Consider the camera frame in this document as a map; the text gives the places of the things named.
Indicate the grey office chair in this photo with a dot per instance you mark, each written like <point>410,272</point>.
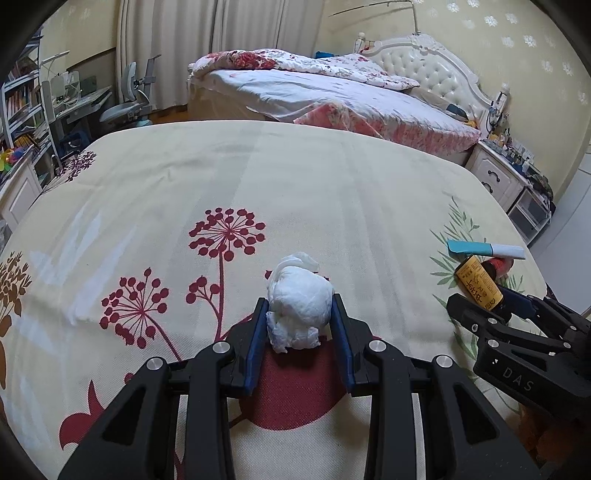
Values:
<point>129,101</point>

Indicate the white tufted bed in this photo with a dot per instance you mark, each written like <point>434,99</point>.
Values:
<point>369,106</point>

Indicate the beige pillow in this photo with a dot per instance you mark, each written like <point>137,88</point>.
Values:
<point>438,99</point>

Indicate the yellow bottle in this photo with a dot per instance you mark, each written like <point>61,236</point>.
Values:
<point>478,281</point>

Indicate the white low cabinet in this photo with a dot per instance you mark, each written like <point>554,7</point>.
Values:
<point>18,191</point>

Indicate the white nightstand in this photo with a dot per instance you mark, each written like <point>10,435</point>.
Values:
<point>494,175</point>

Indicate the clear plastic drawer unit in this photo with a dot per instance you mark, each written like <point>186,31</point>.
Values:
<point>531,214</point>

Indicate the colourful toys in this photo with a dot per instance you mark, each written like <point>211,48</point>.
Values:
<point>11,159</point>

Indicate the white bookshelf with books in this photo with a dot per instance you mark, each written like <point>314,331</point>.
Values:
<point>23,101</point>

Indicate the thin metal rod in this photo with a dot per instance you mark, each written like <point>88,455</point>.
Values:
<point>378,5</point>

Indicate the pink floral quilt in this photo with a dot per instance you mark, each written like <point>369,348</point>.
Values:
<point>323,64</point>

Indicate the grey study desk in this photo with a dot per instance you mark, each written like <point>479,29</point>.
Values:
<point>78,104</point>

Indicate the floral printed tablecloth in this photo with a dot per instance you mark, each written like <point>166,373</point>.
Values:
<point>277,184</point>

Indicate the white pleated curtain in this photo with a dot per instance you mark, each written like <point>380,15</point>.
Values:
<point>207,50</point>

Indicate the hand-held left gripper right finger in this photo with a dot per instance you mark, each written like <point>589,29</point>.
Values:
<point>341,341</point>

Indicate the teal and white tube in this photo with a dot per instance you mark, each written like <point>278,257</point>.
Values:
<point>471,248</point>

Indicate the white wardrobe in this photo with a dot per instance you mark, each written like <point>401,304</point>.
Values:
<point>577,207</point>

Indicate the clutter of small bottles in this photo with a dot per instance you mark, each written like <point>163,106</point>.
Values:
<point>512,150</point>

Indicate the red can with black cap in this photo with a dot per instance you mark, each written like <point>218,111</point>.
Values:
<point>502,267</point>

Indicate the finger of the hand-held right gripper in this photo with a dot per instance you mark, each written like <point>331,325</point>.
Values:
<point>480,321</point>
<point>519,304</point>

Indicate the white tissue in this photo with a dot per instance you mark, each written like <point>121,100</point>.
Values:
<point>300,304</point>

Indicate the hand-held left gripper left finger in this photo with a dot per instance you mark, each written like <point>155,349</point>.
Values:
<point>256,341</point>

